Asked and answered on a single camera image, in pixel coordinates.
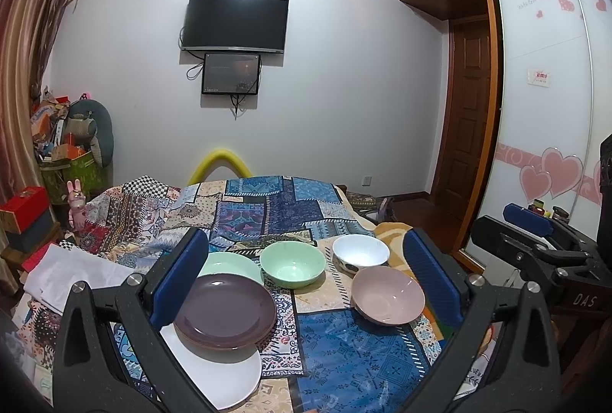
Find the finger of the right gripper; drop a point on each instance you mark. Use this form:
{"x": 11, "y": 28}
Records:
{"x": 527, "y": 220}

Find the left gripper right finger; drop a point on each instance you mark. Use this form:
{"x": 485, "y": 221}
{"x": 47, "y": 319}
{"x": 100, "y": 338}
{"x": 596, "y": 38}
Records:
{"x": 523, "y": 374}

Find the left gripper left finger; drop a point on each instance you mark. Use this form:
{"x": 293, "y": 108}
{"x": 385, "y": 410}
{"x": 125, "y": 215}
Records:
{"x": 89, "y": 374}

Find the purple plate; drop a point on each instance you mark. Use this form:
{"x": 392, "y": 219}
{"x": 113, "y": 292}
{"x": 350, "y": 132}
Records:
{"x": 226, "y": 312}

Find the pink bowl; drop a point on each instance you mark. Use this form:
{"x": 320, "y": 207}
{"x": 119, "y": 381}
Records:
{"x": 387, "y": 296}

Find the mint green plate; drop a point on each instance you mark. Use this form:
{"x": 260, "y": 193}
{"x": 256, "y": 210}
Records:
{"x": 232, "y": 263}

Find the white crumpled cloth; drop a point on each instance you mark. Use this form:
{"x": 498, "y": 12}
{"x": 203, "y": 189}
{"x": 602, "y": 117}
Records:
{"x": 52, "y": 279}

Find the brown wooden door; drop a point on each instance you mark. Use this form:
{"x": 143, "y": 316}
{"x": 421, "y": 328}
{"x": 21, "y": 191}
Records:
{"x": 464, "y": 123}

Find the white sliding door with hearts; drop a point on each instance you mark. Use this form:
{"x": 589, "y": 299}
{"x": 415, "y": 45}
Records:
{"x": 555, "y": 107}

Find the white plate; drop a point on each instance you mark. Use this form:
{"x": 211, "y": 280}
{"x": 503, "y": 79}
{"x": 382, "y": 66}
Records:
{"x": 226, "y": 378}

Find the beige orange blanket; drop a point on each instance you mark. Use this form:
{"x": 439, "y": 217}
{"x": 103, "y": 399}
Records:
{"x": 428, "y": 330}

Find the pink rabbit figurine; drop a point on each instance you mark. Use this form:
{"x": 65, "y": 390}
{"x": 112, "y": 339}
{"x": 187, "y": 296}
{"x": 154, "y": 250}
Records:
{"x": 76, "y": 200}

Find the patchwork patterned tablecloth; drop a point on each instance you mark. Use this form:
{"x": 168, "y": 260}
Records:
{"x": 322, "y": 356}

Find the red box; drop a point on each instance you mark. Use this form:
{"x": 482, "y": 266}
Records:
{"x": 20, "y": 211}

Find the white spotted bowl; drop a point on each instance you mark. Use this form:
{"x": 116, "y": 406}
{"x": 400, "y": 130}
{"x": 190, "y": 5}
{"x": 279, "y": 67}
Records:
{"x": 355, "y": 252}

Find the green box of clutter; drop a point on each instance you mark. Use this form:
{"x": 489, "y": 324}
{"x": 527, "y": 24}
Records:
{"x": 59, "y": 159}

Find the mint green bowl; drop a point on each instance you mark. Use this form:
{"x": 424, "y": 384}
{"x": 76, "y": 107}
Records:
{"x": 292, "y": 264}

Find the yellow foam tube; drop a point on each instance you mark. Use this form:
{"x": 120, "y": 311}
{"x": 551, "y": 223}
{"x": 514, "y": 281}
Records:
{"x": 215, "y": 159}

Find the grey green plush toy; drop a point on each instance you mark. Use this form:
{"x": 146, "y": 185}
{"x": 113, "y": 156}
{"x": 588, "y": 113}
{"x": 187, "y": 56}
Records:
{"x": 91, "y": 125}

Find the small black framed screen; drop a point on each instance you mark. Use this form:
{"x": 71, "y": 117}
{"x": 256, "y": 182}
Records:
{"x": 230, "y": 74}

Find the striped brown curtain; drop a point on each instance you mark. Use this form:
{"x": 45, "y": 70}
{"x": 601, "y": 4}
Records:
{"x": 28, "y": 32}

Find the black wall television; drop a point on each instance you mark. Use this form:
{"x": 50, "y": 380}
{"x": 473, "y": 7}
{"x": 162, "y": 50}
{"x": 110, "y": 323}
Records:
{"x": 243, "y": 25}

